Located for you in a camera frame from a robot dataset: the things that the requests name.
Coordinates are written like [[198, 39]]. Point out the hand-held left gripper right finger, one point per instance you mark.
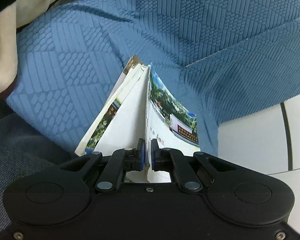
[[153, 156]]

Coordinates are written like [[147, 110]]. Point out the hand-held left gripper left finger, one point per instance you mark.
[[140, 155]]

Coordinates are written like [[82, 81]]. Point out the white photo booklet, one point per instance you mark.
[[102, 125], [165, 120]]

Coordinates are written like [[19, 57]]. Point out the blue quilted chair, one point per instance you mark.
[[240, 85], [65, 67]]

